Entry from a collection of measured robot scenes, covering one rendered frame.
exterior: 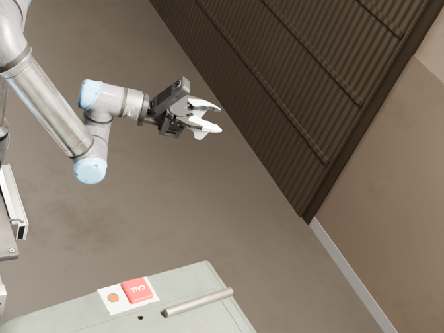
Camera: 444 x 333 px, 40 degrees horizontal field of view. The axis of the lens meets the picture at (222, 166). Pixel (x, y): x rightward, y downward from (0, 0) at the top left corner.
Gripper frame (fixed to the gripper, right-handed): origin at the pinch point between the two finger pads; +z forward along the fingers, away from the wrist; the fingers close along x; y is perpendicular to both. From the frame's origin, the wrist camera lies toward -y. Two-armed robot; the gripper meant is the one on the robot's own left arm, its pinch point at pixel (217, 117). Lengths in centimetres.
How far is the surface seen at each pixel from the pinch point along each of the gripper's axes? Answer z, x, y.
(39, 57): -57, -238, 192
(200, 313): 3.1, 41.7, 27.1
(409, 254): 154, -62, 120
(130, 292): -14.8, 39.0, 26.3
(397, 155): 139, -103, 90
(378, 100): 127, -131, 77
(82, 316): -25, 47, 27
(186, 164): 48, -152, 180
